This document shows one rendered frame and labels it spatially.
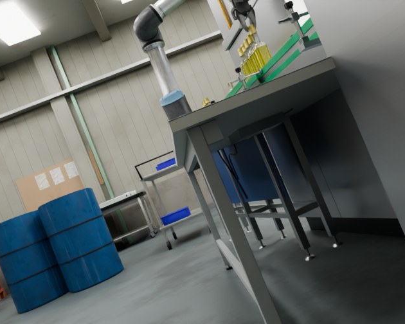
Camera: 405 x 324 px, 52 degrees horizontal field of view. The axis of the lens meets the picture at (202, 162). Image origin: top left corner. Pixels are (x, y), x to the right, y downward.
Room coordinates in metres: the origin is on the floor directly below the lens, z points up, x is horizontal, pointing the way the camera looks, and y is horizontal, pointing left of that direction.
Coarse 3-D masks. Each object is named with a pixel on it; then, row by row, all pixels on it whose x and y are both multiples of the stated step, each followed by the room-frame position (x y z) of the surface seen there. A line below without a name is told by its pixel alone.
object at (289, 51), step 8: (304, 24) 1.53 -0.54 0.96; (312, 24) 1.48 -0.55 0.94; (296, 32) 1.60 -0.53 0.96; (304, 32) 1.55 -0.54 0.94; (312, 32) 1.51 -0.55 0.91; (288, 40) 1.68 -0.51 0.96; (296, 40) 1.62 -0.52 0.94; (280, 48) 1.76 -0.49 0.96; (288, 48) 1.70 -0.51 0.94; (296, 48) 1.65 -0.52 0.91; (280, 56) 1.79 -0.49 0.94; (288, 56) 1.73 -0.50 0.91; (296, 56) 1.67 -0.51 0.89; (272, 64) 1.89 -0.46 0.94; (280, 64) 1.82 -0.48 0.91; (288, 64) 1.76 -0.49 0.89; (264, 72) 2.00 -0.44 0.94; (272, 72) 1.93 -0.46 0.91; (264, 80) 2.03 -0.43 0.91
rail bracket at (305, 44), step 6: (288, 6) 1.37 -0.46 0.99; (294, 12) 1.36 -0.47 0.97; (306, 12) 1.38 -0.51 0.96; (288, 18) 1.37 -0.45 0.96; (294, 18) 1.36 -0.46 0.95; (294, 24) 1.38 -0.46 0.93; (300, 30) 1.37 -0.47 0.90; (300, 36) 1.37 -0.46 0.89; (306, 36) 1.36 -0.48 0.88; (300, 42) 1.38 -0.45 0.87; (306, 42) 1.35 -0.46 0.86; (312, 42) 1.36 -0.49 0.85; (318, 42) 1.36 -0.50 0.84; (300, 48) 1.38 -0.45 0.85; (306, 48) 1.36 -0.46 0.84
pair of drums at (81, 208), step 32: (0, 224) 4.50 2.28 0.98; (32, 224) 4.62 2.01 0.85; (64, 224) 4.36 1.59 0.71; (96, 224) 4.51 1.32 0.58; (0, 256) 4.54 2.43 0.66; (32, 256) 4.54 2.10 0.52; (64, 256) 4.40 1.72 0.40; (96, 256) 4.41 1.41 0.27; (32, 288) 4.50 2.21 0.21; (64, 288) 4.70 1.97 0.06
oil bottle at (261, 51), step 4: (256, 44) 2.00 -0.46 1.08; (260, 44) 2.00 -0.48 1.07; (264, 44) 2.01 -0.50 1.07; (256, 48) 2.00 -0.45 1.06; (260, 48) 2.00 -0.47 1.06; (264, 48) 2.01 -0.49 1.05; (256, 52) 2.02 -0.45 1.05; (260, 52) 2.00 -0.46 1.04; (264, 52) 2.00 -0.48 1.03; (268, 52) 2.01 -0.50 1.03; (256, 56) 2.03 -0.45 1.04; (260, 56) 2.00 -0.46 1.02; (264, 56) 2.00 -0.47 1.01; (268, 56) 2.01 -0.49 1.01; (260, 60) 2.01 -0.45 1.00; (264, 60) 2.00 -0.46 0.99; (268, 60) 2.00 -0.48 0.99; (260, 64) 2.03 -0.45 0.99; (264, 64) 2.00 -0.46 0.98
